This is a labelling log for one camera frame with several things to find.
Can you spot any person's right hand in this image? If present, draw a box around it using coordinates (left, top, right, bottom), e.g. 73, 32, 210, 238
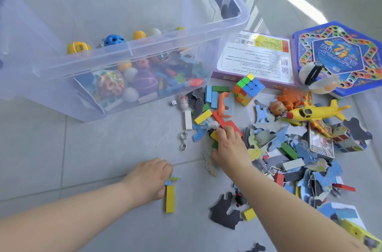
212, 126, 253, 176

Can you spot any person's left hand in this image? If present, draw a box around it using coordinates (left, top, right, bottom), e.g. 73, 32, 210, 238
123, 158, 174, 209

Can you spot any long yellow wooden block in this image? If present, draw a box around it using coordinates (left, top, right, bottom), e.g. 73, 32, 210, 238
166, 185, 175, 213

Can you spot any person's left forearm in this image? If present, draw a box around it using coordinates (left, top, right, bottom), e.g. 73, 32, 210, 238
0, 182, 136, 252

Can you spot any person's right forearm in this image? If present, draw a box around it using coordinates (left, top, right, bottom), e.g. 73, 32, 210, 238
228, 162, 370, 252

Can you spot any grey brown jigsaw puzzle piece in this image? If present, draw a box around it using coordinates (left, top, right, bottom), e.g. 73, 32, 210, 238
202, 151, 218, 177

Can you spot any small black toy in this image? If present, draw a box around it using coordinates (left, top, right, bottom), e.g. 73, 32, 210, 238
235, 191, 248, 207

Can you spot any large dark jigsaw puzzle piece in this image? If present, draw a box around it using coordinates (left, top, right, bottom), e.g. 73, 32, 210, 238
209, 192, 243, 230

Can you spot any dark grey jigsaw puzzle piece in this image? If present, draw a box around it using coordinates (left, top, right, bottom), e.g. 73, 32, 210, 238
245, 242, 266, 252
186, 88, 206, 118

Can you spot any pile of jigsaw puzzle pieces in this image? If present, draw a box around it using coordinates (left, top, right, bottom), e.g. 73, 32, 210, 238
243, 100, 373, 210

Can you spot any yellow wooden cube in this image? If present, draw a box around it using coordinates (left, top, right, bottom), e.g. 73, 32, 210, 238
242, 208, 257, 221

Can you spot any colourful puzzle cube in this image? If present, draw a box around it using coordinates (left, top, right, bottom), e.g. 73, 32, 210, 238
232, 73, 266, 107

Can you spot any small doll head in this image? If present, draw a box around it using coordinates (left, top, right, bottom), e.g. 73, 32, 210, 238
269, 101, 287, 116

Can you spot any pile of toys in bin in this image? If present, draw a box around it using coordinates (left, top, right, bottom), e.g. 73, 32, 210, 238
151, 49, 209, 97

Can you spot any purple rubber ball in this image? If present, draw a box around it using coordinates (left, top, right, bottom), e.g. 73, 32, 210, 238
134, 70, 159, 96

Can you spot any orange toy figure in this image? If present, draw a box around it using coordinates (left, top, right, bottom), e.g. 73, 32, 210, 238
277, 88, 305, 111

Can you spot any colourful toy in clear bag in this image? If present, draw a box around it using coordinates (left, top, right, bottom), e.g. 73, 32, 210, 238
93, 70, 127, 103

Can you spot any purple game box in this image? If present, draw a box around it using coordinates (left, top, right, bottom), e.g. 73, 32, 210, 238
211, 31, 299, 91

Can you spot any printed card box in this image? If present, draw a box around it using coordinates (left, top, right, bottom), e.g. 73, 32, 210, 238
307, 125, 335, 160

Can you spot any yellow toy airplane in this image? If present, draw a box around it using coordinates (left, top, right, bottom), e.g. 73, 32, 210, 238
286, 91, 352, 138

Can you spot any white capsule toy black band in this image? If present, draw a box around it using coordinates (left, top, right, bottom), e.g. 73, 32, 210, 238
298, 62, 339, 95

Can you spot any small printed cardboard box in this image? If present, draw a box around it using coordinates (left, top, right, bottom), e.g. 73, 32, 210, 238
332, 126, 368, 153

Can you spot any blue white jigsaw puzzle piece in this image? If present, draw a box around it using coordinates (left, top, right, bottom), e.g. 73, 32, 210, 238
317, 202, 366, 230

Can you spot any blue perforated ball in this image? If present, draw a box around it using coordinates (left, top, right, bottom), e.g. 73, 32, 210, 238
103, 34, 126, 47

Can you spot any yellow perforated ball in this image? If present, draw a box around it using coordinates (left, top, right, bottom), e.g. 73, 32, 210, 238
67, 41, 92, 54

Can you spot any blue hexagonal game box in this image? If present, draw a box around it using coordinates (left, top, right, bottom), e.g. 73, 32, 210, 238
291, 21, 382, 99

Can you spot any yellow printed cardboard piece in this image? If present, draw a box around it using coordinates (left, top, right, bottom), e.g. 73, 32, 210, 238
339, 219, 382, 251

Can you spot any clear plastic storage bin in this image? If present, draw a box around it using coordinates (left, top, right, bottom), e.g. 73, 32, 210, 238
0, 0, 250, 122

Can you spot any orange plastic handle toy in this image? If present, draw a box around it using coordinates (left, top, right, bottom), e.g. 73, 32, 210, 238
217, 92, 233, 118

